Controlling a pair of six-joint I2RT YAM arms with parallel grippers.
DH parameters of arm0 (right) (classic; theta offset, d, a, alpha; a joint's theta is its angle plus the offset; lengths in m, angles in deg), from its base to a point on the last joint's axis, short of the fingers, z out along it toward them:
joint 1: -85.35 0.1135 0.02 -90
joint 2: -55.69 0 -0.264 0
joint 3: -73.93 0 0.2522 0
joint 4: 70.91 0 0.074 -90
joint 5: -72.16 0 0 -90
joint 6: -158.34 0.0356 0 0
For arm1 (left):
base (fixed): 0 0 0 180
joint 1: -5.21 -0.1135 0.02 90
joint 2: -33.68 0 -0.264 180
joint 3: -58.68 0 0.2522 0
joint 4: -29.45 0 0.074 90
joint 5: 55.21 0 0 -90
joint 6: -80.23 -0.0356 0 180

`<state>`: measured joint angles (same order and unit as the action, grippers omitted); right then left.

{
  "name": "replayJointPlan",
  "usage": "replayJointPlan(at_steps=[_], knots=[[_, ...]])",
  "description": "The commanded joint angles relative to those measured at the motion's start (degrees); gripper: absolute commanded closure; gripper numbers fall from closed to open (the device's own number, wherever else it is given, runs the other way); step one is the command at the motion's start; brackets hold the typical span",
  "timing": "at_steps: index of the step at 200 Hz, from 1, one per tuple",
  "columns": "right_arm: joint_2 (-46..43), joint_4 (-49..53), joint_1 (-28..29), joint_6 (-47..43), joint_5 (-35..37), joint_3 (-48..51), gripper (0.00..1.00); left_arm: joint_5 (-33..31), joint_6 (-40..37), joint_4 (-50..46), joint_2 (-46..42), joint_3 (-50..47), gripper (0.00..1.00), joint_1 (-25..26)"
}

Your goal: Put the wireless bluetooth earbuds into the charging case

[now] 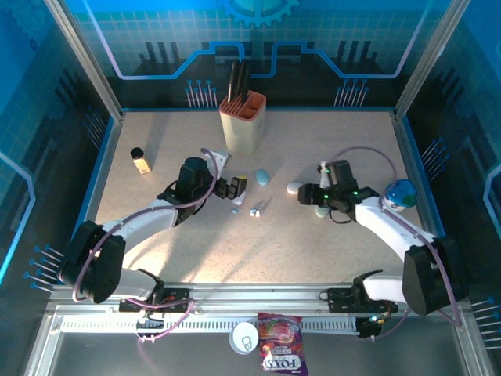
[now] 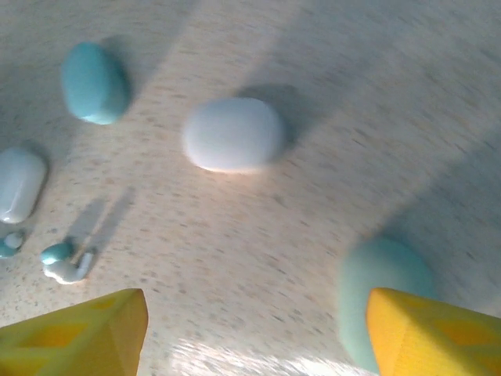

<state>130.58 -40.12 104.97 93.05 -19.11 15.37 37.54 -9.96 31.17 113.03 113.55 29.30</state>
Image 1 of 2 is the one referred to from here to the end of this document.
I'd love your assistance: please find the beige knife block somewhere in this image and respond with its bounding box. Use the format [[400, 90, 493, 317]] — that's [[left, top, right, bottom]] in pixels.
[[218, 89, 268, 157]]

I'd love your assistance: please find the small bottle with black cap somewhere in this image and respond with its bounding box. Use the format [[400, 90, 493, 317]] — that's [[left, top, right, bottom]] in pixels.
[[130, 146, 152, 175]]

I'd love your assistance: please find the blue and white cup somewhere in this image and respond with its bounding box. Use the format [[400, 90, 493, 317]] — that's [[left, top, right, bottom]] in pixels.
[[384, 179, 418, 213]]

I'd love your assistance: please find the purple candy bag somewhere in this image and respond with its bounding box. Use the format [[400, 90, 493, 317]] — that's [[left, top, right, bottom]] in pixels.
[[257, 312, 309, 376]]

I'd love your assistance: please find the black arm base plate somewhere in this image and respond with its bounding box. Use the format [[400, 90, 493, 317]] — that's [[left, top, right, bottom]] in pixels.
[[326, 287, 399, 314], [118, 287, 192, 313]]

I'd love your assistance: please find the aluminium frame rail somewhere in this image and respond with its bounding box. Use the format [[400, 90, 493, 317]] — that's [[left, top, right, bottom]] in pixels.
[[46, 281, 470, 314]]

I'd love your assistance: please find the white slotted cable duct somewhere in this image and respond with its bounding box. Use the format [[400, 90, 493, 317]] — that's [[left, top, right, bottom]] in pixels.
[[60, 316, 359, 334]]

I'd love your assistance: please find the aluminium frame post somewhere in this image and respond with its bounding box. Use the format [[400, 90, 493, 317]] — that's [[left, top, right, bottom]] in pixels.
[[393, 0, 470, 121], [42, 0, 125, 121]]

